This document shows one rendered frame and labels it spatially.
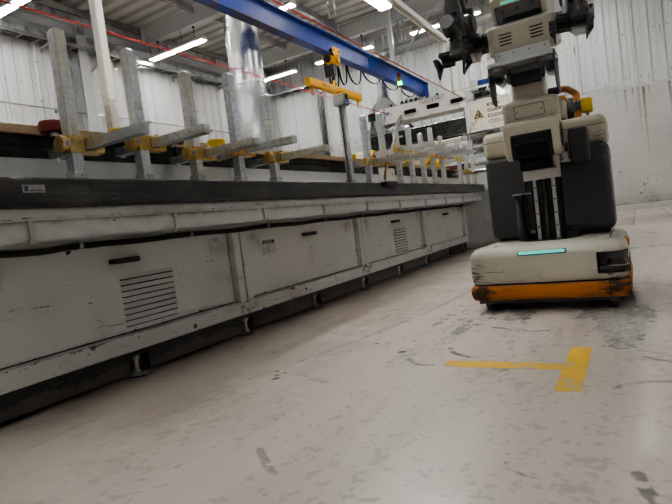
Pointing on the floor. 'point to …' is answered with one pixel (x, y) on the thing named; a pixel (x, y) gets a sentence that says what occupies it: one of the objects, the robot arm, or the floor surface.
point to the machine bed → (184, 276)
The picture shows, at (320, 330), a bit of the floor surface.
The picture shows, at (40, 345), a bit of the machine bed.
